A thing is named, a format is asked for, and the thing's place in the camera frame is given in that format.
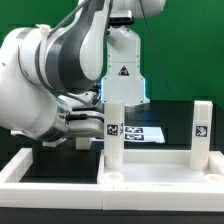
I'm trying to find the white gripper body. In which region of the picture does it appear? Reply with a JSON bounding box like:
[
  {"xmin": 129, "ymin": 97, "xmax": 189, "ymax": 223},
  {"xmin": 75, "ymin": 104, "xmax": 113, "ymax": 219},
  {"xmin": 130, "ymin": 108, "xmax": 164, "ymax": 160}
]
[{"xmin": 66, "ymin": 111, "xmax": 104, "ymax": 138}]

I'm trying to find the white desk top tray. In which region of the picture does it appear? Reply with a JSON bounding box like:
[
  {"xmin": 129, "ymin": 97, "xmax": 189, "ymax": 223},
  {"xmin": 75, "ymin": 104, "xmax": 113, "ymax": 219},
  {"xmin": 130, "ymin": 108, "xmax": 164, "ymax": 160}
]
[{"xmin": 97, "ymin": 149, "xmax": 224, "ymax": 185}]

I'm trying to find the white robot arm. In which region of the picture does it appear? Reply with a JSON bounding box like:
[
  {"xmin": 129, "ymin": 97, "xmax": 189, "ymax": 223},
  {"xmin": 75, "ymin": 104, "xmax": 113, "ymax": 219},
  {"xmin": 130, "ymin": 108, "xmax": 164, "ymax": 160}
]
[{"xmin": 0, "ymin": 0, "xmax": 166, "ymax": 145}]

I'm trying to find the fiducial marker sheet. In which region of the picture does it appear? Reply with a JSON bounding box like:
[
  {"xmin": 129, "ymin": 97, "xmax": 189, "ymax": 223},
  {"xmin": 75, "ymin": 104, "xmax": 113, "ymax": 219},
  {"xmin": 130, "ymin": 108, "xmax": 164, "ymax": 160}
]
[{"xmin": 124, "ymin": 126, "xmax": 165, "ymax": 143}]

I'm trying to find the white U-shaped fence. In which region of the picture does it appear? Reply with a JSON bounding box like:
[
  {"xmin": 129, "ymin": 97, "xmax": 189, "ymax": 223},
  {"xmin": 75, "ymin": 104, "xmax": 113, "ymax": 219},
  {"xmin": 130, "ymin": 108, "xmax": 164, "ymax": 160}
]
[{"xmin": 0, "ymin": 149, "xmax": 224, "ymax": 212}]

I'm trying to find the silver camera on mount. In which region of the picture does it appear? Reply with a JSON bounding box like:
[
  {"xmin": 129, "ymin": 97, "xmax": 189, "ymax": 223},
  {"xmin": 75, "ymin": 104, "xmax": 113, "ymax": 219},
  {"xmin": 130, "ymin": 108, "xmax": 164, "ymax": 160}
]
[{"xmin": 109, "ymin": 10, "xmax": 134, "ymax": 26}]

